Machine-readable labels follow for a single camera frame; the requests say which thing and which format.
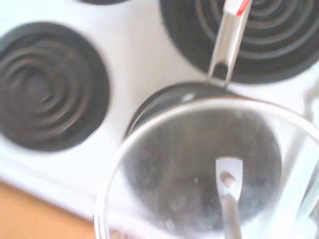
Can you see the white electric stove top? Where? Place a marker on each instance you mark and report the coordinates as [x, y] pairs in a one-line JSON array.
[[139, 49]]

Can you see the black coil burner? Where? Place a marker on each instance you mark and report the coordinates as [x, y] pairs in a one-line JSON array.
[[47, 89], [274, 42]]

